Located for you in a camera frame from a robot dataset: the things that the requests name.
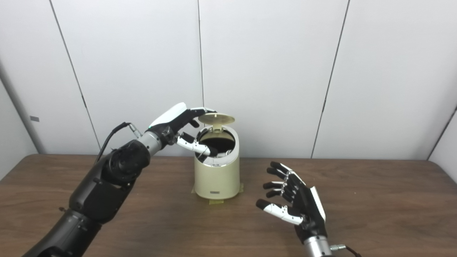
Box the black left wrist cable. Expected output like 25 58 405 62
95 122 143 165

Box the cream-colored lidded bin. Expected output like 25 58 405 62
194 113 240 200

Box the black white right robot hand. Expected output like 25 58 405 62
256 161 327 244

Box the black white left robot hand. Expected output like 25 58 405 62
147 102 219 157

